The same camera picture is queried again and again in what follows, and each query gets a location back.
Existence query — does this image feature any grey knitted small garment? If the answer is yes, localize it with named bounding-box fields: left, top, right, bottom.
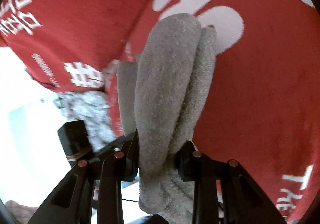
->
left=117, top=14, right=218, bottom=223

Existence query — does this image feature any white grey patterned cloth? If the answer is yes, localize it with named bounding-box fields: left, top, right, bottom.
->
left=54, top=91, right=116, bottom=151

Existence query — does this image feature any red blanket with white print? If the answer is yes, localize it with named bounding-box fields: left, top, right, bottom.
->
left=113, top=0, right=319, bottom=223

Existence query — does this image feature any red pillow with white print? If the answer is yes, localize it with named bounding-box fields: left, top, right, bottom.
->
left=1, top=0, right=148, bottom=92

